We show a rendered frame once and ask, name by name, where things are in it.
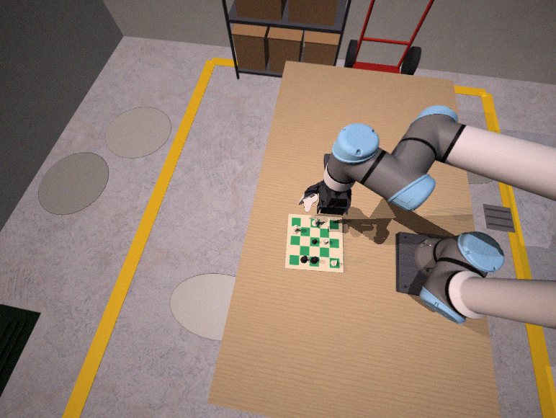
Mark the green and cream checkered chessboard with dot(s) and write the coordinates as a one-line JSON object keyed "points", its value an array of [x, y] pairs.
{"points": [[300, 244]]}

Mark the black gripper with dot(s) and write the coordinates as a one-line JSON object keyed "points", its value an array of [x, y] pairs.
{"points": [[338, 205]]}

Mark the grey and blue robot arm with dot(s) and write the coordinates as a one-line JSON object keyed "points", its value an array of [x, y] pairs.
{"points": [[451, 289]]}

